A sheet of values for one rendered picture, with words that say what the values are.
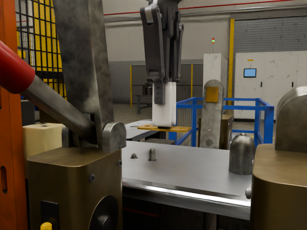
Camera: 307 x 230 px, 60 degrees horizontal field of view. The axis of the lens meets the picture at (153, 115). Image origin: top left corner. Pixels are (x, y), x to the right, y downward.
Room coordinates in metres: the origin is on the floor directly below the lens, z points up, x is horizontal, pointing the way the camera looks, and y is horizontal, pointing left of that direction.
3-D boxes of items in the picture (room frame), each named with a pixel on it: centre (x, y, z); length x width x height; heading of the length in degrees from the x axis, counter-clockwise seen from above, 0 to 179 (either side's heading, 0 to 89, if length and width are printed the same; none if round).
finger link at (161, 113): (0.42, -0.01, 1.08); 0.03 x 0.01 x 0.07; 67
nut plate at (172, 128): (0.43, -0.02, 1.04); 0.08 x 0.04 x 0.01; 67
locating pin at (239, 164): (0.33, -0.11, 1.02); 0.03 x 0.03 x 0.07
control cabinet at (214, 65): (9.09, -2.11, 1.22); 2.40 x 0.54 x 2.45; 160
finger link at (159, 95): (0.40, -0.01, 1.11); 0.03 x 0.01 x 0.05; 157
